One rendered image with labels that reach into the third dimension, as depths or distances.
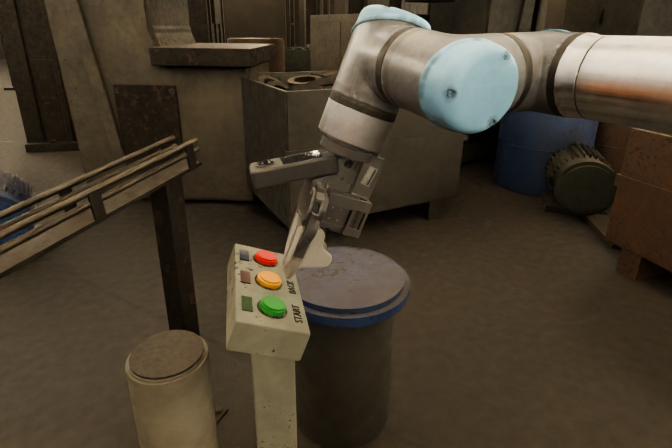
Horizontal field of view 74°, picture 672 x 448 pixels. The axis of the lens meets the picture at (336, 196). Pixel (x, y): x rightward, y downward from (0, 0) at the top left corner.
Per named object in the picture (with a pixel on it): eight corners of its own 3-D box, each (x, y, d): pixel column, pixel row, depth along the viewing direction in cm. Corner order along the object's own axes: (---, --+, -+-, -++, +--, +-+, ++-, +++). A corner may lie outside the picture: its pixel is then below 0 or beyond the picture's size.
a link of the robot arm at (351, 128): (337, 104, 53) (322, 92, 61) (323, 143, 54) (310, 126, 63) (403, 128, 55) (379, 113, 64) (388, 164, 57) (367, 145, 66)
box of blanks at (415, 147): (288, 252, 210) (283, 83, 183) (239, 196, 279) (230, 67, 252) (458, 215, 255) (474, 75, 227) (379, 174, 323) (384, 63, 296)
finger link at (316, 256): (321, 295, 63) (344, 238, 61) (281, 287, 61) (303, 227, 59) (317, 283, 66) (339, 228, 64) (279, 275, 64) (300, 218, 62)
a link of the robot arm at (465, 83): (546, 39, 44) (457, 23, 53) (460, 44, 39) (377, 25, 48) (523, 131, 48) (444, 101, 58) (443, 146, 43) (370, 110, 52)
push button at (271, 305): (258, 318, 64) (262, 308, 63) (256, 302, 67) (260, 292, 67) (284, 323, 65) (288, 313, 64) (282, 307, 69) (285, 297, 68)
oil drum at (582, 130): (523, 201, 276) (549, 49, 244) (475, 173, 330) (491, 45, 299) (606, 195, 288) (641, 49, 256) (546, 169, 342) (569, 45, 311)
